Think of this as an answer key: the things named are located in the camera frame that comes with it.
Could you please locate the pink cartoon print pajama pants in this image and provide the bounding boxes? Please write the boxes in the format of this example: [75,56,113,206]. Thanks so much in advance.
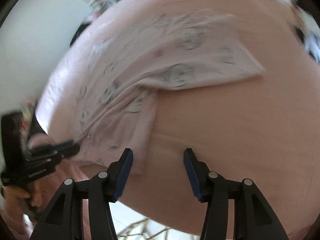
[72,11,264,173]

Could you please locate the person left hand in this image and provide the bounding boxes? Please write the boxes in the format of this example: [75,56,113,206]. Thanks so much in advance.
[4,181,43,219]

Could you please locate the pink fluffy rug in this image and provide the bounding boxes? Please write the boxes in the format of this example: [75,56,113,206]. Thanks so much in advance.
[1,160,88,239]

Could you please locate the pink bed sheet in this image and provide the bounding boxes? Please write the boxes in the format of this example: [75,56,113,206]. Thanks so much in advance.
[36,0,319,239]

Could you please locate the black bag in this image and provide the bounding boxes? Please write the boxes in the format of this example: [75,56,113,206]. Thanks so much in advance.
[69,23,90,47]

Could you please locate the folded white striped garment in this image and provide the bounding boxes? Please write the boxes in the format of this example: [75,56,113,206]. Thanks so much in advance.
[293,6,320,63]

